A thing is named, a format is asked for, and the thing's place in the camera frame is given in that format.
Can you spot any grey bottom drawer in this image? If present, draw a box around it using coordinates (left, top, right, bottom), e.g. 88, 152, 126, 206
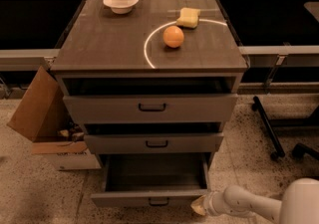
91, 152, 210, 207

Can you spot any grey drawer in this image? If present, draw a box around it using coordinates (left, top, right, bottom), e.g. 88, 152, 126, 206
85, 132, 223, 154
64, 94, 237, 124
91, 152, 210, 207

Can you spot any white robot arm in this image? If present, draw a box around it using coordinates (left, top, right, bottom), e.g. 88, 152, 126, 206
191, 178, 319, 224

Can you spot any grey middle drawer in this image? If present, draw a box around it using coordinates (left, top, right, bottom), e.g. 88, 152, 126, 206
85, 132, 223, 154

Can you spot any grey top drawer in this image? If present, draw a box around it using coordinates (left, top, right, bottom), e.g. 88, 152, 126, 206
64, 94, 237, 124

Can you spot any grey drawer cabinet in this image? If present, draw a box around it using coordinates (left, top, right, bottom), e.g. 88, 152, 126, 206
50, 0, 249, 169

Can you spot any black office chair base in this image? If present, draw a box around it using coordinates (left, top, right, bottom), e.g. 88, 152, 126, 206
292, 143, 319, 160

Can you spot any orange ball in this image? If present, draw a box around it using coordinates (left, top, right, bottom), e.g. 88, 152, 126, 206
162, 26, 184, 48

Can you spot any open cardboard box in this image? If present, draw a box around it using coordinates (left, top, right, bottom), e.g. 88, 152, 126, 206
7, 67, 101, 171

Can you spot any yellow sponge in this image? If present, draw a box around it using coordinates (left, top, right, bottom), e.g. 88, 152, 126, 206
176, 8, 200, 29

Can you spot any white bowl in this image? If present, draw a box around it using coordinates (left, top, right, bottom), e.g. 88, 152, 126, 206
103, 0, 139, 15

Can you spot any metal shelf bracket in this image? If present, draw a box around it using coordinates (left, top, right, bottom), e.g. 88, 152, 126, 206
263, 54, 286, 93

